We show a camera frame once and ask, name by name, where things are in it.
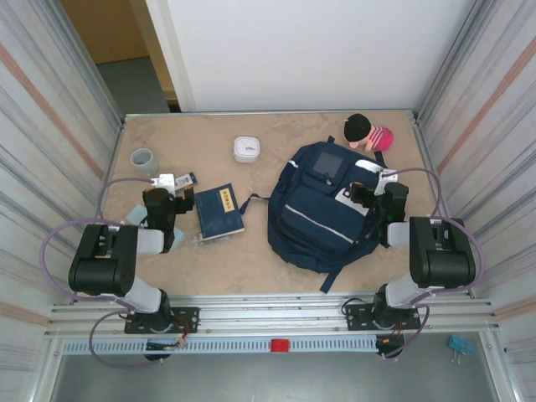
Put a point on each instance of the light blue pouch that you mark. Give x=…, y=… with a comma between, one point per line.
x=136, y=215

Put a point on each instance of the dark blue book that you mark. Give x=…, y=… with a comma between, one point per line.
x=220, y=213

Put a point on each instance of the navy blue backpack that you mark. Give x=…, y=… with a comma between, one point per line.
x=318, y=218

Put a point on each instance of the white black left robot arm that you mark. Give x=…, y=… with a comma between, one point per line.
x=100, y=268

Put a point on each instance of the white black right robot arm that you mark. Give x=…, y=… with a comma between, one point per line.
x=444, y=259

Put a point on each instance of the grey cup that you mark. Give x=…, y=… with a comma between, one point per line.
x=144, y=165

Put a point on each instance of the pink plush doll black hair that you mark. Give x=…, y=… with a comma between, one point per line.
x=377, y=138

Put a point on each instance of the white square box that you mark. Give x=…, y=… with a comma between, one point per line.
x=247, y=149

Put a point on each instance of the aluminium mounting rails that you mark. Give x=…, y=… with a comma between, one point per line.
x=272, y=312

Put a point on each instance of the blue binder clip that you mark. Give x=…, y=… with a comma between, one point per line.
x=460, y=344

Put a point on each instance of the red button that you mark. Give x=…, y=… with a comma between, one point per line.
x=279, y=345

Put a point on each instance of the brown wooden door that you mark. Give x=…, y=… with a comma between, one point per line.
x=104, y=29

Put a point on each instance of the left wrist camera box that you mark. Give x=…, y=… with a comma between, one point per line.
x=164, y=182

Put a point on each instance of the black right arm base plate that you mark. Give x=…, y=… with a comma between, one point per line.
x=356, y=314

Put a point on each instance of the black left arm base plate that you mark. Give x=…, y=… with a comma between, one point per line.
x=186, y=314

